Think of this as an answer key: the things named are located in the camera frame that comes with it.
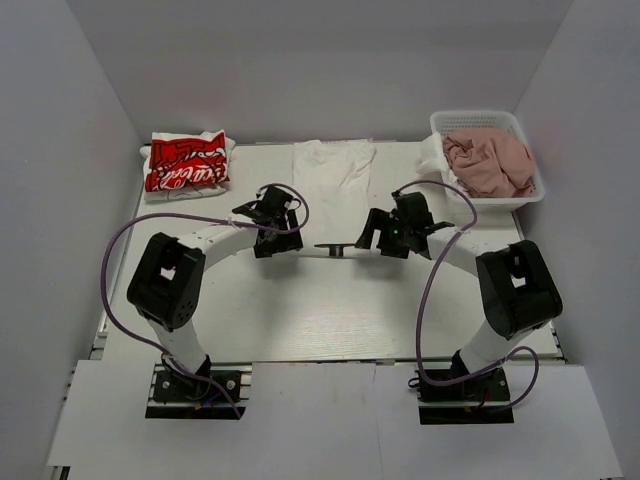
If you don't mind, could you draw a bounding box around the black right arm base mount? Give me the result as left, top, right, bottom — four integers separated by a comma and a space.
407, 368, 514, 426

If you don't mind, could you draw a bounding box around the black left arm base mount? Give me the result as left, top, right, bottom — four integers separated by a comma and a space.
145, 364, 252, 421

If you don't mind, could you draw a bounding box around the white plastic basket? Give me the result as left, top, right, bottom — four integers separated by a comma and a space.
430, 110, 545, 213

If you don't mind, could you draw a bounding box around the white t-shirt black graphic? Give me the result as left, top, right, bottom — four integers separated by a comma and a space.
292, 139, 376, 258

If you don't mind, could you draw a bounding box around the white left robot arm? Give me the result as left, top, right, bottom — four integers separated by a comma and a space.
127, 183, 310, 381

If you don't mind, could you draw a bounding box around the folded red coca-cola t-shirt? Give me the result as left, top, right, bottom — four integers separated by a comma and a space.
139, 130, 236, 203

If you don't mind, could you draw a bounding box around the pink t-shirt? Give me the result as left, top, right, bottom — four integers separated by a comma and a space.
443, 128, 536, 198

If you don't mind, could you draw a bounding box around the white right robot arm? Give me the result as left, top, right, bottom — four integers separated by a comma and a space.
355, 192, 563, 387

